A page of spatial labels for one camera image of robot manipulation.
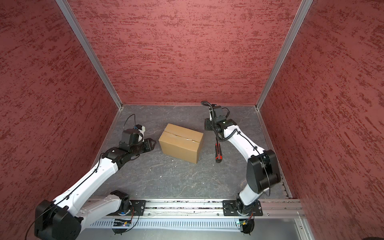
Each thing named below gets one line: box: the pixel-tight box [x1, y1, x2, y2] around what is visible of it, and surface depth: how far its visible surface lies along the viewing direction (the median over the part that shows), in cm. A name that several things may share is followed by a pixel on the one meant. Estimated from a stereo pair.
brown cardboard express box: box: [158, 123, 204, 164], surface depth 84 cm
